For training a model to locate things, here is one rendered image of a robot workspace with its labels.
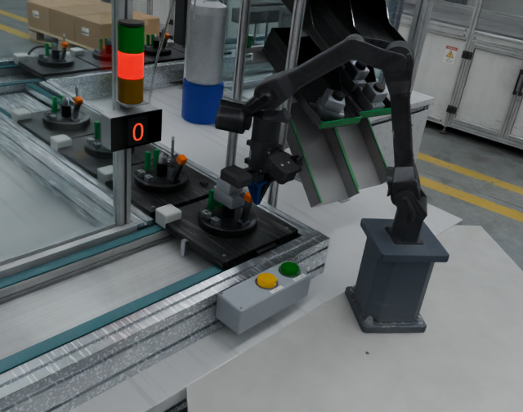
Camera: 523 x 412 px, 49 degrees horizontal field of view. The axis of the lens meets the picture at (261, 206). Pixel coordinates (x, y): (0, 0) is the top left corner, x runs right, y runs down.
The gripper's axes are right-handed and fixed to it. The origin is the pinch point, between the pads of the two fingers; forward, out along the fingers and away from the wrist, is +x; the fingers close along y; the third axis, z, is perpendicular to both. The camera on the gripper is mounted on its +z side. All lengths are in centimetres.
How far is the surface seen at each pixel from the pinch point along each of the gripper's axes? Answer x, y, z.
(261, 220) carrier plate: 12.3, 7.6, -4.7
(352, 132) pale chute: -1.1, 46.3, -9.3
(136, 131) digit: -11.1, -19.4, -17.7
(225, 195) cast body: 4.1, -2.1, -7.6
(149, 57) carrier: 12, 69, -136
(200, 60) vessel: -1, 54, -85
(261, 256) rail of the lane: 13.3, -2.4, 5.3
